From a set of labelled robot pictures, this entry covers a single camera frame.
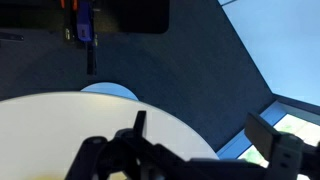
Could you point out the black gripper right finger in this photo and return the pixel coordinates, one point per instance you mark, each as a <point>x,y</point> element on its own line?
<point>261,134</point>

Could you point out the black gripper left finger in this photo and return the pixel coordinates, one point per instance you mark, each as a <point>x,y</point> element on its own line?
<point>139,123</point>

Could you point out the round white table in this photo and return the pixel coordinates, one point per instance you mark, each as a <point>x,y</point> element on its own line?
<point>41,134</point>

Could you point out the blue clamp tool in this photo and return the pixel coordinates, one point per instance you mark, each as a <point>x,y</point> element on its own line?
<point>84,27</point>

